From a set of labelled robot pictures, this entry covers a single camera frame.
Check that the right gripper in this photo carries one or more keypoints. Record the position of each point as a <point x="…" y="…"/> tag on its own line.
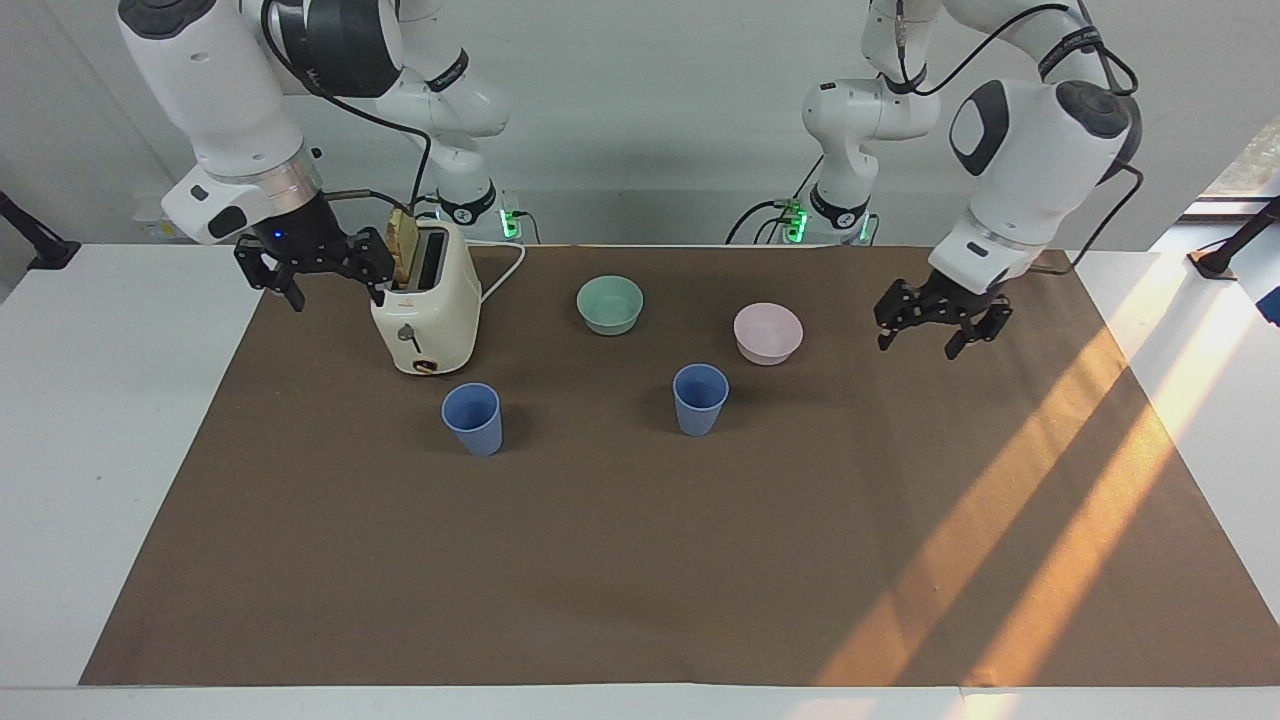
<point x="300" y="238"/>

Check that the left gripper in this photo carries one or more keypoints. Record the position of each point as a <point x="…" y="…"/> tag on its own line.
<point x="962" y="296"/>

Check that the toast slice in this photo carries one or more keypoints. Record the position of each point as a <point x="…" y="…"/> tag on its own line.
<point x="404" y="245"/>

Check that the cream toaster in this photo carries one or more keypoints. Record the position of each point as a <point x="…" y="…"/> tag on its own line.
<point x="430" y="315"/>

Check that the pink bowl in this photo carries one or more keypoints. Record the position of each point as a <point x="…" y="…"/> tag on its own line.
<point x="768" y="335"/>

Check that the blue cup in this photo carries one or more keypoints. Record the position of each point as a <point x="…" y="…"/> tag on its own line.
<point x="699" y="402"/>
<point x="474" y="420"/>

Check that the black stand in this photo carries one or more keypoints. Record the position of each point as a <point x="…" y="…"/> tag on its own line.
<point x="1225" y="255"/>
<point x="45" y="250"/>

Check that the green bowl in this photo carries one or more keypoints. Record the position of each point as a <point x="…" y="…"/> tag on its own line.
<point x="610" y="305"/>

